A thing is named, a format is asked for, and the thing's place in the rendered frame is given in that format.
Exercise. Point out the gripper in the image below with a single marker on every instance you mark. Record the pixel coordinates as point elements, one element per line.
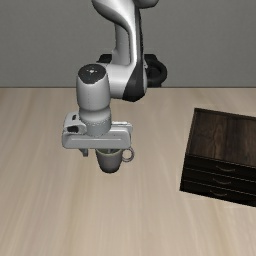
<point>100,138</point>

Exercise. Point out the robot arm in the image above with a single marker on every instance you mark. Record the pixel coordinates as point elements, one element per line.
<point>96,93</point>

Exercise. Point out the green mug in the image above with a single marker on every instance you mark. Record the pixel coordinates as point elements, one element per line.
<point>110,161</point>

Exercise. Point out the dark wooden cabinet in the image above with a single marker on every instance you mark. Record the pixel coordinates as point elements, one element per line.
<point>221,150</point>

